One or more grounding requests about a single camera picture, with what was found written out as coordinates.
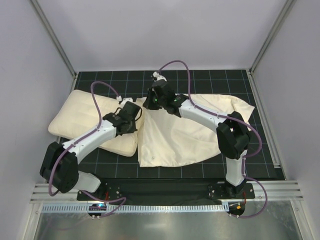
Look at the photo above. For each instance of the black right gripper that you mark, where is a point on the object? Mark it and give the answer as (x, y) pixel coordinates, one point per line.
(151, 99)

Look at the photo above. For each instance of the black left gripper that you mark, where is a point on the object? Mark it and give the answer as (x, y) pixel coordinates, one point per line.
(133, 110)

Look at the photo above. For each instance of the cream pillowcase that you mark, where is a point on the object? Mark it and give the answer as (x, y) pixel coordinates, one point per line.
(165, 140)

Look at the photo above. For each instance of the cream pillow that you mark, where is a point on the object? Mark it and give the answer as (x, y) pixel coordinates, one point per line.
(78, 115)

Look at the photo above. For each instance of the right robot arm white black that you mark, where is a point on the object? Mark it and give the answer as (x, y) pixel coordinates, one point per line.
(233, 136)

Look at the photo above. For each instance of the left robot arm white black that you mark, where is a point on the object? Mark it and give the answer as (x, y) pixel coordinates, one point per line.
(60, 166)

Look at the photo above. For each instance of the black grid mat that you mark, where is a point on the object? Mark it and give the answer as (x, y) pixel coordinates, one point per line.
(135, 84)

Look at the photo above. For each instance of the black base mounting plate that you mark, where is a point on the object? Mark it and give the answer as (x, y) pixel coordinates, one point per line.
(171, 191)

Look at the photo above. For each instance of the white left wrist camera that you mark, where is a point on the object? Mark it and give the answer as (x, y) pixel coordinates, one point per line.
(123, 101)

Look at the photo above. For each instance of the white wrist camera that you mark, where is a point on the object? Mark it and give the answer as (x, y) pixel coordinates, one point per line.
(156, 76)
(123, 101)

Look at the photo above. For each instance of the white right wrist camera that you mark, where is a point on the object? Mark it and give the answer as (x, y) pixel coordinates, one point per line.
(156, 76)

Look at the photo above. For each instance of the left aluminium frame post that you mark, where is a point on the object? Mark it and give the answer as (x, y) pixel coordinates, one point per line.
(52, 35)

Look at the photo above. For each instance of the aluminium frame post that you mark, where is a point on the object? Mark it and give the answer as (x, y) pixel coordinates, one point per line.
(278, 23)
(52, 35)

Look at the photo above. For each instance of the slotted grey cable duct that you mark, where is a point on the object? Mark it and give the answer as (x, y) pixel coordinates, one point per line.
(84, 208)

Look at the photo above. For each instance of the aluminium front rail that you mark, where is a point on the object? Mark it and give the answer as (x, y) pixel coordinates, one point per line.
(286, 190)

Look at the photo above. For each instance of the right aluminium frame post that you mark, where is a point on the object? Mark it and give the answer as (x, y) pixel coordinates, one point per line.
(278, 23)

